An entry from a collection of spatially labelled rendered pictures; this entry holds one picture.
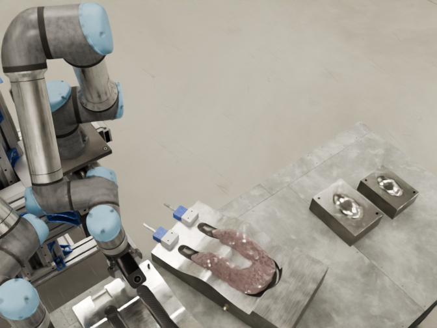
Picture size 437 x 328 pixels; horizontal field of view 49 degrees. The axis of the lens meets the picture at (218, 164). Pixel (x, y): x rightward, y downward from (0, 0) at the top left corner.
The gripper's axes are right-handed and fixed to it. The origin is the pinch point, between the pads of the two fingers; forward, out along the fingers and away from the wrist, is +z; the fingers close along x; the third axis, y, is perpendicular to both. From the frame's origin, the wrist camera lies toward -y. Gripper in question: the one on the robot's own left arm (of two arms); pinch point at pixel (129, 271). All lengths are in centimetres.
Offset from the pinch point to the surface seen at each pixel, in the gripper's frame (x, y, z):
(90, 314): 15.7, -2.8, 2.4
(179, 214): -24.8, 10.7, 12.3
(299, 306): -33, -38, 2
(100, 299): 11.2, 0.5, 6.3
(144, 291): -0.5, -6.1, 4.8
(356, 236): -67, -32, 13
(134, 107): -70, 139, 126
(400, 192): -95, -29, 19
